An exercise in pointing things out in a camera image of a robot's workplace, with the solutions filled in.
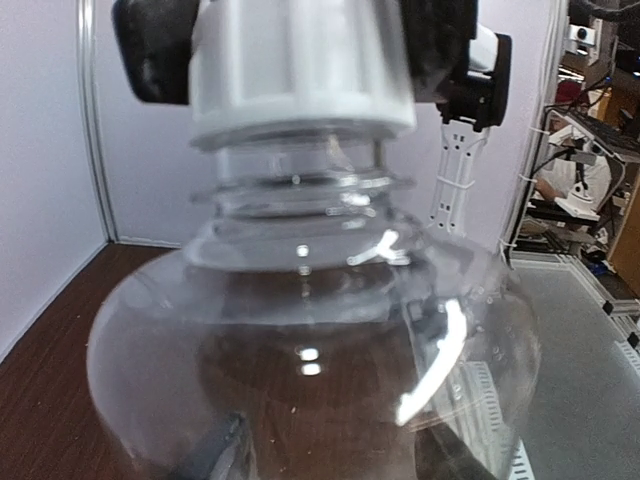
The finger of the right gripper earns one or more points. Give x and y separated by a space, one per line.
155 43
437 36

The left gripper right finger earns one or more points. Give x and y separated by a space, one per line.
441 454

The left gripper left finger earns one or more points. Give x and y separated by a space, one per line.
223 453

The white flip bottle cap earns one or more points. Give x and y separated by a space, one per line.
265 71

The clear plastic bottle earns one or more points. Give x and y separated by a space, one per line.
338 335

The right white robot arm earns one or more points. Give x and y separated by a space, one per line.
304 177

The seated person in background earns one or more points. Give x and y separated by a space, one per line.
558 178

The left aluminium frame post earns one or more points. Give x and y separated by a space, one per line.
89 109

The aluminium frame post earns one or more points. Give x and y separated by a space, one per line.
89 109
557 27

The right aluminium frame post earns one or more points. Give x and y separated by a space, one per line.
557 27

